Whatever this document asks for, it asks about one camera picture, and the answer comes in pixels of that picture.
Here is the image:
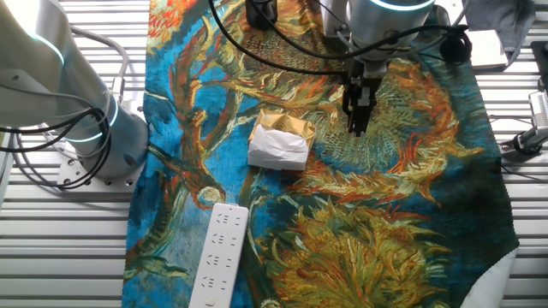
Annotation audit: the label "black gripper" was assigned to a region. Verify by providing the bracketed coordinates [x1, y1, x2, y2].
[342, 72, 384, 138]

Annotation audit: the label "gold and white tissue pack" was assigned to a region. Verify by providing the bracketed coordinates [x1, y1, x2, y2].
[247, 108, 317, 172]

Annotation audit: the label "sunflower painting cloth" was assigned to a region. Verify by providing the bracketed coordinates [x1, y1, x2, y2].
[122, 0, 521, 308]

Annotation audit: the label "black mesh pen holder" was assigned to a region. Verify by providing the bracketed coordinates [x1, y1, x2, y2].
[245, 0, 279, 31]

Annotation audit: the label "white flat pad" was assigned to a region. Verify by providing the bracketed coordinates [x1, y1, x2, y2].
[468, 28, 509, 70]

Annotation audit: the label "grey towel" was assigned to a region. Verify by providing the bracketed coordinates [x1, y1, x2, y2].
[462, 0, 536, 72]

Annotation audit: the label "white power strip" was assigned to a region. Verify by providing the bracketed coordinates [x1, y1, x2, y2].
[188, 202, 250, 308]

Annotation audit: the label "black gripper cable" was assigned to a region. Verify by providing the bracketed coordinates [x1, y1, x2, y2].
[207, 0, 473, 79]

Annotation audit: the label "silver camera on stand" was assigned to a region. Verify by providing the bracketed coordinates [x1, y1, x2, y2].
[498, 90, 548, 157]

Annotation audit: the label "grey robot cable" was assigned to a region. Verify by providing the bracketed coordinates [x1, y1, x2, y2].
[70, 25, 130, 104]

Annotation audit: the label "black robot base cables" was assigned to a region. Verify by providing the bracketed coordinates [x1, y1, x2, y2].
[0, 106, 113, 192]

